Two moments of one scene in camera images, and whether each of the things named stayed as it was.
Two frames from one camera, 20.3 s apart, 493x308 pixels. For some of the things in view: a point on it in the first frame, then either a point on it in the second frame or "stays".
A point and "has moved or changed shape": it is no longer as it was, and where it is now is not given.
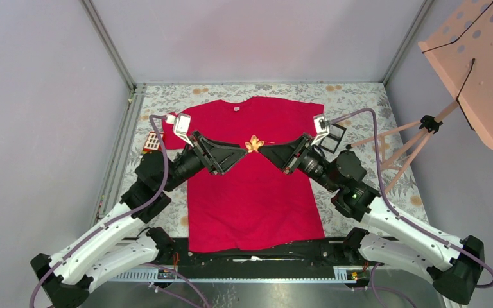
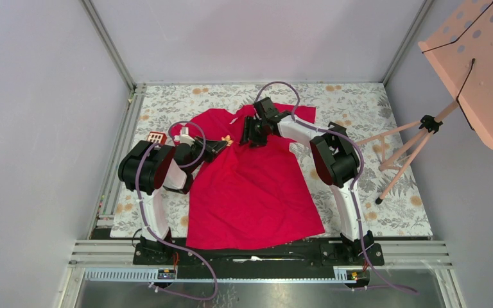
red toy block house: (152, 143) stays
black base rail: (305, 256) stays
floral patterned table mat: (360, 136) stays
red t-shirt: (253, 203) has moved or changed shape
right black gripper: (285, 154) -> (248, 133)
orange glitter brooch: (254, 144) has moved or changed shape
